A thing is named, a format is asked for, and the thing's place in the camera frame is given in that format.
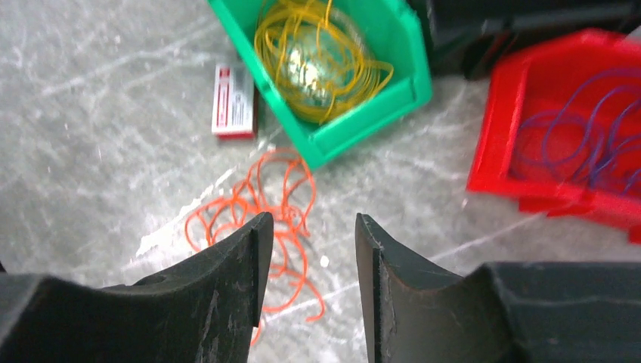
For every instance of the black plastic bin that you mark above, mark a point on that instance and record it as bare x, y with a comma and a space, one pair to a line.
468, 37

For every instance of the red plastic bin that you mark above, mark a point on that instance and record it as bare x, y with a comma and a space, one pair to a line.
561, 132

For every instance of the small red white box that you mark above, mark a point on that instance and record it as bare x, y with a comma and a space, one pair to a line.
234, 103

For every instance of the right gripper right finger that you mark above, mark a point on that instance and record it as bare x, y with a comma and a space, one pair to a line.
417, 311

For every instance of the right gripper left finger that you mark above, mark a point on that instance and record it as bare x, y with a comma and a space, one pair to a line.
202, 309

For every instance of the green plastic bin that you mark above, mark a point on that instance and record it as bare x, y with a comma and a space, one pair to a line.
332, 72

